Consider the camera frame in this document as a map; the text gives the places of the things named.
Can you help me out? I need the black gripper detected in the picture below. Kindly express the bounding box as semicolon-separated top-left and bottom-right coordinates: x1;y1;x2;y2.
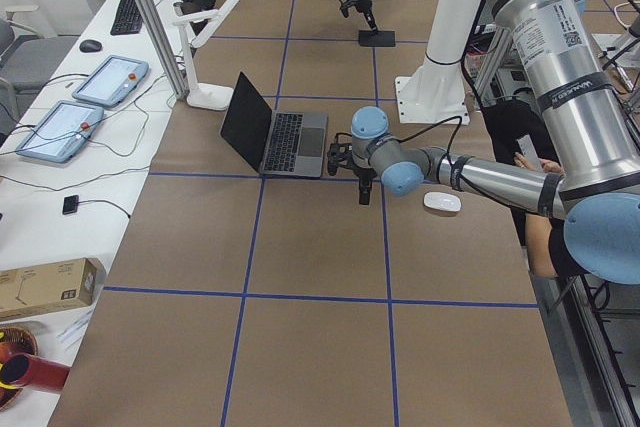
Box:
352;0;378;33
354;167;376;205

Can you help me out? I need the grey laptop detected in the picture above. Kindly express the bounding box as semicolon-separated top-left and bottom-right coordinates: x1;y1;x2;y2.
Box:
220;73;328;178

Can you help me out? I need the black mouse pad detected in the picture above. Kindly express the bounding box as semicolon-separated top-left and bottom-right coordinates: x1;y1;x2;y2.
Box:
358;30;396;47

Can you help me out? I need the white computer mouse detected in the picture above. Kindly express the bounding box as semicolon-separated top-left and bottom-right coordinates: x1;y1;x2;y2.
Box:
423;191;462;213

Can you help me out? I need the white desk lamp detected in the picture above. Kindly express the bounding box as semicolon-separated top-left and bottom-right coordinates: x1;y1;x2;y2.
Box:
172;0;240;111

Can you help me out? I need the black computer mouse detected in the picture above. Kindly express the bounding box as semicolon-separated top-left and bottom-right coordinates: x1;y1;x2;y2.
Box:
79;39;103;53

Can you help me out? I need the phone in hands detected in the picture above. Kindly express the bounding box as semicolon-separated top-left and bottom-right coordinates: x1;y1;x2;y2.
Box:
517;135;542;171

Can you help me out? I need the seated person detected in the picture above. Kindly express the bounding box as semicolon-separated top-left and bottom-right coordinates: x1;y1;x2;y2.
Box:
482;100;586;278

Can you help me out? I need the black keyboard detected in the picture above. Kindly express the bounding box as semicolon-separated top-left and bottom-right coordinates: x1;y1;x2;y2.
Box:
110;0;143;36

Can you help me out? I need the upper blue teach pendant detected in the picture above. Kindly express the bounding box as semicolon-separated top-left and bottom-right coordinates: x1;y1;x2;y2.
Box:
72;55;149;108

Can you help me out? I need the blue teach pendant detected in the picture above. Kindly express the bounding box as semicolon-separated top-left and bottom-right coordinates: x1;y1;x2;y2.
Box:
72;55;149;108
15;101;104;164

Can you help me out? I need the small black device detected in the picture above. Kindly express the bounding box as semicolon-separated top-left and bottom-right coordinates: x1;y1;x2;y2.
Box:
62;195;80;215

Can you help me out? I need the lower blue teach pendant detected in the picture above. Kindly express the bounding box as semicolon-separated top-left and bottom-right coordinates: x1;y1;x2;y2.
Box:
15;101;104;164

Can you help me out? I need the cardboard box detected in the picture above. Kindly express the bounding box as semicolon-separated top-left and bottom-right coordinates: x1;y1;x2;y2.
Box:
1;258;104;321

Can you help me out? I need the wicker basket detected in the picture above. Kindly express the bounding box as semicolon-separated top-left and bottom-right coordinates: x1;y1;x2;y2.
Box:
1;327;38;410

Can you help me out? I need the red cylinder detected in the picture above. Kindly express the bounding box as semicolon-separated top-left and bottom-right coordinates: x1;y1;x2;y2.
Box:
1;353;70;393

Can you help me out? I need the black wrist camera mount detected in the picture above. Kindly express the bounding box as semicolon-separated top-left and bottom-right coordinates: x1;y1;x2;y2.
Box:
327;132;354;176

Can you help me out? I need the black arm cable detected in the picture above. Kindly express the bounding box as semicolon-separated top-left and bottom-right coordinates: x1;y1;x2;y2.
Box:
389;115;464;168

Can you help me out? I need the aluminium frame post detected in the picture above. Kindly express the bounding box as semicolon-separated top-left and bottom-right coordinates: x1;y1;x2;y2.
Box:
135;0;188;100

